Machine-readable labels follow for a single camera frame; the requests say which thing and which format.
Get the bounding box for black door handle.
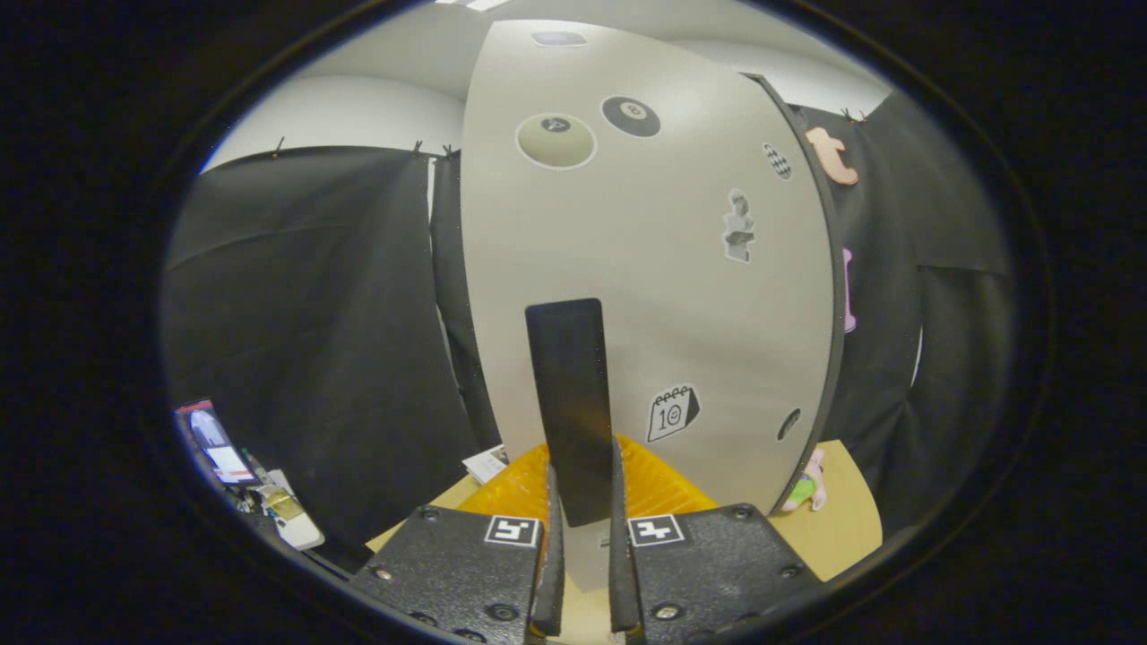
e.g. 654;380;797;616
524;298;615;528

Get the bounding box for white and gold object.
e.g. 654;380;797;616
255;469;325;551

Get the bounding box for grey shoe cabinet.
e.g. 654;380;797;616
742;72;849;519

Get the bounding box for white book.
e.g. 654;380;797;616
461;445;510;486

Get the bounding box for beige shoe cabinet door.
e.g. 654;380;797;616
459;20;839;592

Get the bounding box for black backdrop cloth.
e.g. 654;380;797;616
161;90;1018;574

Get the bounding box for green and pink plush toy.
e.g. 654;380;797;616
780;446;827;513

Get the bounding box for lit display screen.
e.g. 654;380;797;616
175;399;261;489

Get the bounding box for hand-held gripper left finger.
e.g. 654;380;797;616
345;443;567;641

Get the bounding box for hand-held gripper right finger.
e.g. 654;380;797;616
609;434;825;644

